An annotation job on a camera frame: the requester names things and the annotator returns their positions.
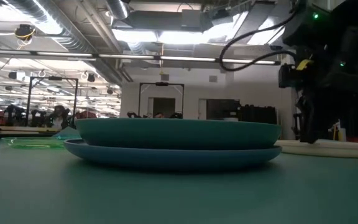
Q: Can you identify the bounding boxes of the black storage cases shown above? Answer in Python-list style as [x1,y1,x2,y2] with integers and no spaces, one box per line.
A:
[237,105,278,126]

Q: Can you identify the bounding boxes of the silver ceiling duct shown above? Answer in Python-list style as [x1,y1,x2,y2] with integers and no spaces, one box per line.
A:
[105,0,131,21]

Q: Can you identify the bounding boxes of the blue plastic plate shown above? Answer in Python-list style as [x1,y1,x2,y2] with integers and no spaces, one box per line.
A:
[63,138,283,171]

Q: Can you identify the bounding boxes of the long ceiling light bar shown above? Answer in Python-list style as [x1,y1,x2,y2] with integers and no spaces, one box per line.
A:
[0,49,281,66]

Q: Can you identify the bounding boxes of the yellow cable tag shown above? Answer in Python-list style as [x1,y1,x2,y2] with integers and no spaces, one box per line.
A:
[296,58,314,71]

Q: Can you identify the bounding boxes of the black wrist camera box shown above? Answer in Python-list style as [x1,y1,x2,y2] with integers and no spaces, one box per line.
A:
[278,63,299,90]

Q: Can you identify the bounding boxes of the black station frame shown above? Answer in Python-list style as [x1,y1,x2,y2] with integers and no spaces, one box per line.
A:
[25,76,80,129]
[138,82,185,119]

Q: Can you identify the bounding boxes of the yellow black cable reel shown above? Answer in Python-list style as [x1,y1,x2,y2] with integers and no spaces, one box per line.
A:
[14,24,37,42]

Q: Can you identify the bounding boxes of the wooden background table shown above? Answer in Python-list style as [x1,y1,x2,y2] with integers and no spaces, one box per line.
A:
[0,125,59,135]

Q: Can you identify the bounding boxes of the light blue translucent plate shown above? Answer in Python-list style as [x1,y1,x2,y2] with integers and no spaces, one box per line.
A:
[53,126,82,141]

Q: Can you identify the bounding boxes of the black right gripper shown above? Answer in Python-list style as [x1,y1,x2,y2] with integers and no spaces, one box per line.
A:
[296,45,358,145]

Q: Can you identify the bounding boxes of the black looped cable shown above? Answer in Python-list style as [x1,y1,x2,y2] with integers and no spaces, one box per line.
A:
[218,0,301,73]

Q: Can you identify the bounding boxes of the green translucent plastic plate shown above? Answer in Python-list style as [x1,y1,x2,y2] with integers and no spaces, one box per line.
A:
[1,136,67,151]

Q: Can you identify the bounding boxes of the teal plastic plate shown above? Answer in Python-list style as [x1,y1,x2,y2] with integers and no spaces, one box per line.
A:
[74,118,282,151]

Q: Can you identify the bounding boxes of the white plastic plate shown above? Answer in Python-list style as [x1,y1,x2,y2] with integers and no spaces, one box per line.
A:
[273,138,358,160]

